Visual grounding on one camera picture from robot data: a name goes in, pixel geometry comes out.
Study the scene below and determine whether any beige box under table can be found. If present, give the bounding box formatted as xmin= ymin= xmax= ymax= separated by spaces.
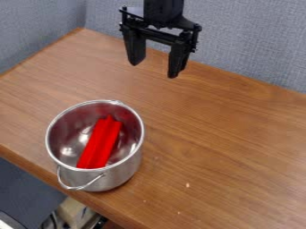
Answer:
xmin=56 ymin=198 xmax=98 ymax=229

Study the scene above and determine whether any metal pot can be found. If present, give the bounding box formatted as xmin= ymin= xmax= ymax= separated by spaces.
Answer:
xmin=46 ymin=100 xmax=144 ymax=191

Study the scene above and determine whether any red block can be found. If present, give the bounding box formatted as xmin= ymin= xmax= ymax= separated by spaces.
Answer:
xmin=76 ymin=115 xmax=122 ymax=169

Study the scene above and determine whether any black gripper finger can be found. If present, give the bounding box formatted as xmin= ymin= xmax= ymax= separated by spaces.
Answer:
xmin=120 ymin=25 xmax=146 ymax=65
xmin=167 ymin=44 xmax=190 ymax=79

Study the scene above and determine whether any black cable under table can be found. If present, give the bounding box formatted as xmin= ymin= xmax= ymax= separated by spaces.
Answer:
xmin=40 ymin=211 xmax=62 ymax=229

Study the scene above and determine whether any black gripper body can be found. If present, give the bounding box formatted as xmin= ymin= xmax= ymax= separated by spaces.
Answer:
xmin=119 ymin=0 xmax=202 ymax=52

